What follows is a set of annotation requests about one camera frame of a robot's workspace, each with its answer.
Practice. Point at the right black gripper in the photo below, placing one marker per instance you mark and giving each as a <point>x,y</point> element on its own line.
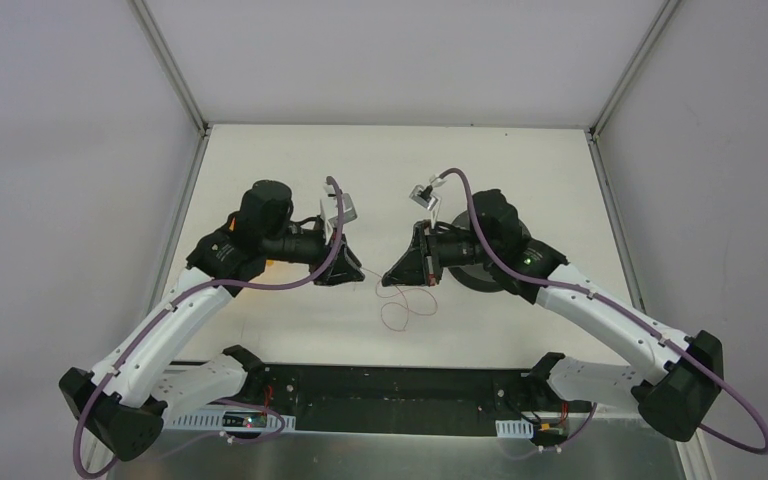
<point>423,252</point>

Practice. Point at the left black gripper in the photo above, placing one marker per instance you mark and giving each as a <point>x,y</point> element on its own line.
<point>330,254</point>

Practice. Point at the black perforated cable spool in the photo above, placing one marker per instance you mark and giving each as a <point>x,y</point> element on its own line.
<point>475,277</point>

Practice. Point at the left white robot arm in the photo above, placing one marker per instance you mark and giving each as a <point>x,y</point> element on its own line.
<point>126,399</point>

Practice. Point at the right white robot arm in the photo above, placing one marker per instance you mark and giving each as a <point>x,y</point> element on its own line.
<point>661,380</point>

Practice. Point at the yellow plastic bin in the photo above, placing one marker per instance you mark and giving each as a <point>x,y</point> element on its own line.
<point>271,264</point>

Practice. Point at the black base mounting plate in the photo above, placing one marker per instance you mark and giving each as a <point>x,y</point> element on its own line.
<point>396,400</point>

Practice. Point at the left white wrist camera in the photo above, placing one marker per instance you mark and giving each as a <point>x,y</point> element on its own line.
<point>336,210</point>

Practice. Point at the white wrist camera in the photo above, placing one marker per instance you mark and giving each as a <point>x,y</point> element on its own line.
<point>425,194</point>
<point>336,210</point>

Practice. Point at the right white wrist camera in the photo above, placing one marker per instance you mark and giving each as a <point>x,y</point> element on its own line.
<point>425,194</point>

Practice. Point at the left white cable duct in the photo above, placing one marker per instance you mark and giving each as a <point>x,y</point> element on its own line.
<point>232,420</point>

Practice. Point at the white cable duct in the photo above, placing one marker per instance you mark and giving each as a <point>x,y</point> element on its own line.
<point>232,420</point>
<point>514,429</point>

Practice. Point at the right white cable duct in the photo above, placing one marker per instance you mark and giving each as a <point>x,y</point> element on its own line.
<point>514,429</point>

